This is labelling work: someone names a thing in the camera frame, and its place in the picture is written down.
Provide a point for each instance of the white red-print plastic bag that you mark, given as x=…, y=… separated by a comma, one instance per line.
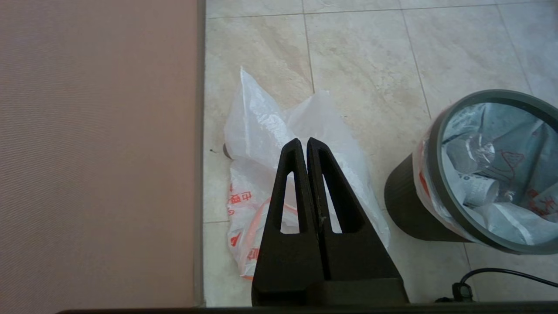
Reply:
x=261, y=131

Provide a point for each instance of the white paper cup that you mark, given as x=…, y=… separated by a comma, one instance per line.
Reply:
x=479, y=189

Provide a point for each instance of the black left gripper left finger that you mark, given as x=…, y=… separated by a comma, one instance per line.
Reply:
x=285, y=266

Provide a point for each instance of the crumpled white plastic wrap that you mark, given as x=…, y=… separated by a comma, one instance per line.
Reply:
x=505, y=220

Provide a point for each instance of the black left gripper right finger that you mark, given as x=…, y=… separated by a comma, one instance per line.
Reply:
x=353, y=257

